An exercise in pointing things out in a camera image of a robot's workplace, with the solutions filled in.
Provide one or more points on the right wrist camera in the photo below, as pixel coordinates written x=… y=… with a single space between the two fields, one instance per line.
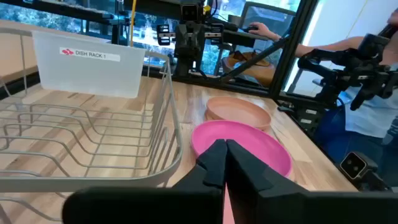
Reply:
x=190 y=12

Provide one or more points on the brown round stool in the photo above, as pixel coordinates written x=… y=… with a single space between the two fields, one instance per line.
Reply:
x=248 y=70

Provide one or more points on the translucent plastic cutlery holder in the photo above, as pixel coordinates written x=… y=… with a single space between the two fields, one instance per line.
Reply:
x=93 y=77

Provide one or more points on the person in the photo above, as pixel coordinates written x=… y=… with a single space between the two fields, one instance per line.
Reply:
x=373 y=121

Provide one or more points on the black computer mouse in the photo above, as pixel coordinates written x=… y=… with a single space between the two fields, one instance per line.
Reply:
x=250 y=29

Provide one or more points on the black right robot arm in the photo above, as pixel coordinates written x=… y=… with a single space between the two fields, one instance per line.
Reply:
x=189 y=67

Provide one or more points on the small black table camera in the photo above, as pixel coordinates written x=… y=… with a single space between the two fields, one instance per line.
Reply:
x=354 y=165

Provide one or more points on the light pink plate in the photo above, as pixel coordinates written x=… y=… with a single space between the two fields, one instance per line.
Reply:
x=237 y=112

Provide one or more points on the black desk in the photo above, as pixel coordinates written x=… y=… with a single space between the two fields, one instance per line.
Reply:
x=242 y=39

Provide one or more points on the black aluminium rig frame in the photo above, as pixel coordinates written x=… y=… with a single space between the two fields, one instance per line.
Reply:
x=290 y=53

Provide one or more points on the person's forearm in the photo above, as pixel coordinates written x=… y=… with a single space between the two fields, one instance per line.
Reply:
x=326 y=46

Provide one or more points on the person's hand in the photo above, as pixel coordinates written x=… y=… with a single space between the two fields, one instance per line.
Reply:
x=262 y=30

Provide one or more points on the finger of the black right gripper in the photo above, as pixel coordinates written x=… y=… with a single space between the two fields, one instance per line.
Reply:
x=163 y=34
x=217 y=33

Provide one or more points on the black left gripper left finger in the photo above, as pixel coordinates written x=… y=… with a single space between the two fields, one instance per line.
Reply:
x=199 y=199

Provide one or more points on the grey framed monitor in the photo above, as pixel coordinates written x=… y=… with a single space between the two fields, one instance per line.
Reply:
x=267 y=15

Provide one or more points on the magenta plate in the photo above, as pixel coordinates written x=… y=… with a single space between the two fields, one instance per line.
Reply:
x=248 y=140

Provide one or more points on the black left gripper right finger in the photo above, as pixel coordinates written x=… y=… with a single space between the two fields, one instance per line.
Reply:
x=280 y=202

